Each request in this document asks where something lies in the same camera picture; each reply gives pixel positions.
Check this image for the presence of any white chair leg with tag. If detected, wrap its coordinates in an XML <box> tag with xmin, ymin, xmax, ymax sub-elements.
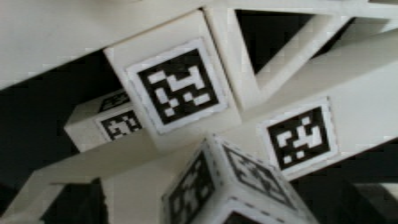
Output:
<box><xmin>63</xmin><ymin>89</ymin><xmax>142</xmax><ymax>152</ymax></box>

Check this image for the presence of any white tagged cube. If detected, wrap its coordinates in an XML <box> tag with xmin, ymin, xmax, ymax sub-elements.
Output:
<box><xmin>161</xmin><ymin>134</ymin><xmax>319</xmax><ymax>224</ymax></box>

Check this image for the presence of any white H-shaped chair back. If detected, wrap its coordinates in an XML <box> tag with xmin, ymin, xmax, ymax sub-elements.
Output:
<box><xmin>0</xmin><ymin>0</ymin><xmax>398</xmax><ymax>224</ymax></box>

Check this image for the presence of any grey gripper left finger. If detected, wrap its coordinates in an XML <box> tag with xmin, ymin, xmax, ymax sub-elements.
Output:
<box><xmin>0</xmin><ymin>179</ymin><xmax>111</xmax><ymax>224</ymax></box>

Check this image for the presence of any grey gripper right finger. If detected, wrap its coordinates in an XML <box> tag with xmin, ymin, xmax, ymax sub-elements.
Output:
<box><xmin>351</xmin><ymin>183</ymin><xmax>398</xmax><ymax>224</ymax></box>

